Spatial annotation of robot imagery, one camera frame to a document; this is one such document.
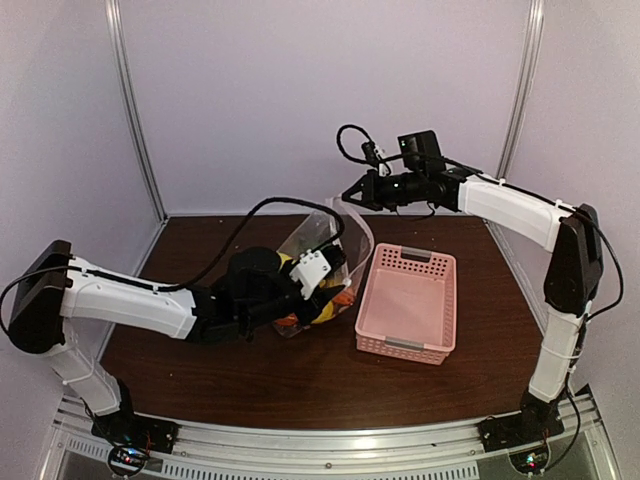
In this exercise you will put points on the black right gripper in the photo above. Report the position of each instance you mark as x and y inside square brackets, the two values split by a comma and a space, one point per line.
[372, 197]

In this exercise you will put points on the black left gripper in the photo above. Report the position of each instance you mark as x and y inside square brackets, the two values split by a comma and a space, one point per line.
[318, 297]

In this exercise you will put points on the clear zip top bag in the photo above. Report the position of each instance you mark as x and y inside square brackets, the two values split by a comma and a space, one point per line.
[357, 242]

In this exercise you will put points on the orange green toy carrot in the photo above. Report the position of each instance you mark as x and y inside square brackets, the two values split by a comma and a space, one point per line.
[345, 298]

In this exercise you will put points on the yellow toy banana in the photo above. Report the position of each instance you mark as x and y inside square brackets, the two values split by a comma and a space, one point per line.
[287, 263]

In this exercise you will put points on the orange toy tangerine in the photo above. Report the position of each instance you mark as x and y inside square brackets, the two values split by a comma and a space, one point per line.
[288, 321]

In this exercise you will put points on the yellow toy lemon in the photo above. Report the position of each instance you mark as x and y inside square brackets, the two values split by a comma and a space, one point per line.
[328, 313]

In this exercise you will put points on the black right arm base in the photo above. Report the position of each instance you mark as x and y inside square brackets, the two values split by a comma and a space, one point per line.
[520, 430]

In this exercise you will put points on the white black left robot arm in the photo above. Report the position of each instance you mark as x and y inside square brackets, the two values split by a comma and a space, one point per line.
[59, 286]

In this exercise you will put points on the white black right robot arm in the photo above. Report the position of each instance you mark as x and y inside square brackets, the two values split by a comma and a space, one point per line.
[569, 234]

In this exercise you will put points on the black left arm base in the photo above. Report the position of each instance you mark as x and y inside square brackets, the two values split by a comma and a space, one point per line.
[135, 435]

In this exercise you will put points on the pink perforated plastic basket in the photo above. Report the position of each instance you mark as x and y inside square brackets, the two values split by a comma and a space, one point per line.
[409, 305]

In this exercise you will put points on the left circuit board with leds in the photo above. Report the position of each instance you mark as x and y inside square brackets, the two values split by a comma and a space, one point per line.
[126, 460]

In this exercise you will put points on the circuit board with leds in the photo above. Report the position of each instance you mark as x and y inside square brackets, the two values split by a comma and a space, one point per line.
[530, 461]
[126, 460]

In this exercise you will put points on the right circuit board with leds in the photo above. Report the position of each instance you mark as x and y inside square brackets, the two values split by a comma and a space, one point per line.
[530, 461]

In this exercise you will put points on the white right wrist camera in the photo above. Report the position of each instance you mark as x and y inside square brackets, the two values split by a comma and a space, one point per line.
[374, 157]

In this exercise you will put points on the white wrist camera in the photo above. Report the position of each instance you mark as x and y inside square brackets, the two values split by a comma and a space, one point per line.
[374, 157]
[313, 266]

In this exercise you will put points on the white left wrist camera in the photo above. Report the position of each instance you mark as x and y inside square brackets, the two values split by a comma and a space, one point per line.
[313, 266]

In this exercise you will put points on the right aluminium corner post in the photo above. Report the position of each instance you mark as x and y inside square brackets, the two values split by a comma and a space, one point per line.
[534, 29]

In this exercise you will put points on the aluminium corner post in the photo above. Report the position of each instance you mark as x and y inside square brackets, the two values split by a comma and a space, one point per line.
[132, 114]
[534, 29]

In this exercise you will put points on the left aluminium corner post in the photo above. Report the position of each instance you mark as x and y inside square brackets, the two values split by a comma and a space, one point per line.
[132, 114]

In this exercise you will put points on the aluminium front rail frame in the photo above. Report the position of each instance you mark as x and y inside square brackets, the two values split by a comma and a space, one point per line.
[451, 450]

